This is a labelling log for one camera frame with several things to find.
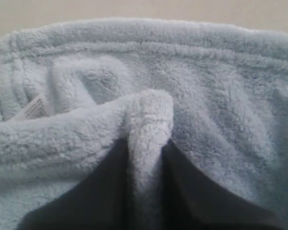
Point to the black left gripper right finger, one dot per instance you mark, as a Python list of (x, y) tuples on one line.
[(193, 201)]

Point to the light blue fleece towel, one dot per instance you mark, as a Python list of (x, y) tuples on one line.
[(220, 92)]

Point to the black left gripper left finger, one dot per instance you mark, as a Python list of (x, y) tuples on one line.
[(99, 202)]

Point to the white towel care label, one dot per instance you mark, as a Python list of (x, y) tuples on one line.
[(37, 108)]

